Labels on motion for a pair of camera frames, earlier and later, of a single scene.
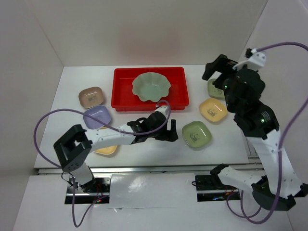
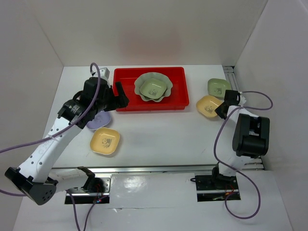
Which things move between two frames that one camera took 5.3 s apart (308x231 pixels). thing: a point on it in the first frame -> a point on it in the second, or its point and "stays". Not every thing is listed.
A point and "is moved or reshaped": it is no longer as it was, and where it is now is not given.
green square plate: x=214 y=91 stays
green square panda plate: x=197 y=134 -> x=153 y=88
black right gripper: x=225 y=65 -> x=218 y=110
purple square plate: x=101 y=112 stays
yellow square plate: x=214 y=109 is moved or reshaped
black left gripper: x=171 y=135 -> x=117 y=101
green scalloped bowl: x=150 y=86 stays
